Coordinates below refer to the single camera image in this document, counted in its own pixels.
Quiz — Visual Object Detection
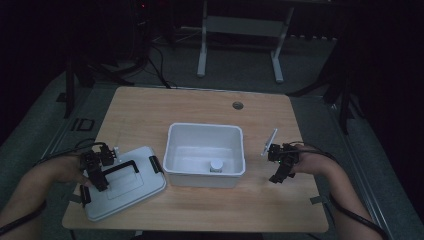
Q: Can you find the person's right hand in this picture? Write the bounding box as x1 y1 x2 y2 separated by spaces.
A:
290 143 336 176

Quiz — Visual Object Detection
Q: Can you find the person's left hand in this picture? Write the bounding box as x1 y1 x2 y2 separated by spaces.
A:
49 153 95 188

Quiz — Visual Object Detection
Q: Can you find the white storage box lid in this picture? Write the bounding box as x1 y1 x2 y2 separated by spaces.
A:
79 145 168 223

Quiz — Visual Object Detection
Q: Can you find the black metal stand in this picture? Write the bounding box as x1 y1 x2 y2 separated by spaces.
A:
289 43 356 136
62 54 135 120

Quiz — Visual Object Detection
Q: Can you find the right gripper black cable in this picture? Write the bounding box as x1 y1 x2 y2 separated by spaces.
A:
285 141 390 240

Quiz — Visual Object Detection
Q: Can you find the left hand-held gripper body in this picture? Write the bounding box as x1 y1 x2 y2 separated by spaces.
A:
79 142 121 175

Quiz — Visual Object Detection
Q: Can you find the white plastic storage box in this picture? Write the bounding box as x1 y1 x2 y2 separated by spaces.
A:
162 122 247 189

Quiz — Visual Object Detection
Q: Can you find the black floor cable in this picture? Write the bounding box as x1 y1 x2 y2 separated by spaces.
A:
146 44 178 90

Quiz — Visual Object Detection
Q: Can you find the white bottle with green label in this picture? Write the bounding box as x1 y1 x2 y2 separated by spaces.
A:
208 158 224 174

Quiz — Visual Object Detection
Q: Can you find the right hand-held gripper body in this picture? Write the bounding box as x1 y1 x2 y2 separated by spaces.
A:
260 127 301 169

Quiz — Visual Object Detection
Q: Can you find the white metal stand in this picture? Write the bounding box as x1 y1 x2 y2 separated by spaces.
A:
196 0 296 84

